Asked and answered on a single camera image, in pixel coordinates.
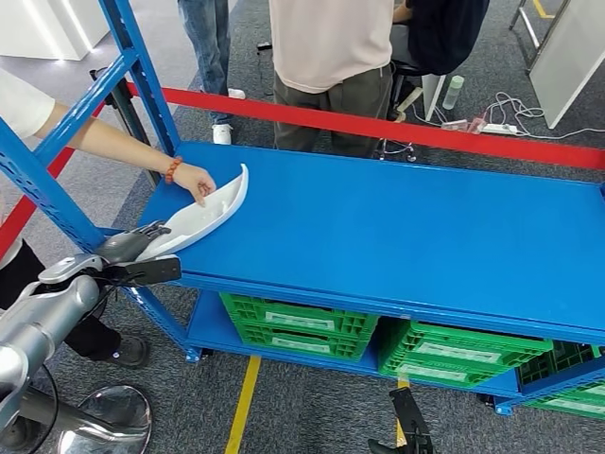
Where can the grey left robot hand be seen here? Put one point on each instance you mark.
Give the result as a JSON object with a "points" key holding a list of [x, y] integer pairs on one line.
{"points": [[121, 247]]}

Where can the person's hand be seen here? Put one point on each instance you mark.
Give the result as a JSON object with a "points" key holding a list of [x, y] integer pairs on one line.
{"points": [[196, 182]]}

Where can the white curved plastic part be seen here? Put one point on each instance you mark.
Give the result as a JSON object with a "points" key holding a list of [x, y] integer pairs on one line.
{"points": [[203, 213]]}

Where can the blue metal shelf rack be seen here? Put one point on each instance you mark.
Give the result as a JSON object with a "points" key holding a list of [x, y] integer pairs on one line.
{"points": [[378, 232]]}

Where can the red barrier belt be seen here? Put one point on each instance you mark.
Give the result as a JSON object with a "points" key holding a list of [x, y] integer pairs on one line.
{"points": [[23, 210], [359, 125]]}

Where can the white platform block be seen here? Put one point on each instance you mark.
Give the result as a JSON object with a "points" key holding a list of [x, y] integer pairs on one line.
{"points": [[47, 28]]}

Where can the black stool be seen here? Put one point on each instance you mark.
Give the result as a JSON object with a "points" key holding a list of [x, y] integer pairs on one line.
{"points": [[397, 94]]}

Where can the white desk panel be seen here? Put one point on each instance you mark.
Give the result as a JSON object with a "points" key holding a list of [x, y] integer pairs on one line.
{"points": [[432, 97]]}

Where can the yellow floor tape strip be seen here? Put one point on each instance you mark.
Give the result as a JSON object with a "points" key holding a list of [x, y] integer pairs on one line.
{"points": [[401, 383]]}

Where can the pale green bottle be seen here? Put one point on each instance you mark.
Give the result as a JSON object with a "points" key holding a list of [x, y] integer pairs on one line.
{"points": [[452, 93]]}

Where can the white power strip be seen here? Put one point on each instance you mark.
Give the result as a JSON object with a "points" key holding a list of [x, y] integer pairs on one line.
{"points": [[499, 129]]}

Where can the dark green plastic crate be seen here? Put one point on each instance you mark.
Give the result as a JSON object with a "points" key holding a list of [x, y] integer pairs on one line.
{"points": [[553, 362]]}

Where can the white board panel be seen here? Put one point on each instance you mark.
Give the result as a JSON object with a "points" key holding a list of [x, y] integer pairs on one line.
{"points": [[572, 62]]}

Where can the chrome barrier post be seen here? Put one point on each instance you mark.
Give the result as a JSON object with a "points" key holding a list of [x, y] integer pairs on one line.
{"points": [[134, 128]]}

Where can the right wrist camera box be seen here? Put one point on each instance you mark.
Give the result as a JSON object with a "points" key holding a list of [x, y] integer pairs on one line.
{"points": [[409, 413]]}

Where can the grey metal frame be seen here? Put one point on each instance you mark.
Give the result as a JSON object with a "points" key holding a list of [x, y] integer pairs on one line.
{"points": [[526, 28]]}

